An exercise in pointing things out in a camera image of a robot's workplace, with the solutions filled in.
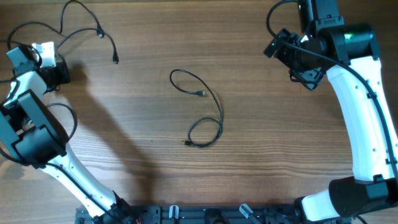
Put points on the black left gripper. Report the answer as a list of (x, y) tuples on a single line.
[(64, 78)]

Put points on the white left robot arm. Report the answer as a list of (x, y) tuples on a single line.
[(32, 136)]

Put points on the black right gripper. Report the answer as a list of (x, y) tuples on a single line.
[(309, 79)]

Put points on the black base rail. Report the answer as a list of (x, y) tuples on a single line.
[(278, 214)]

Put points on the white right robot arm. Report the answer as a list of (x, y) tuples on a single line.
[(348, 55)]

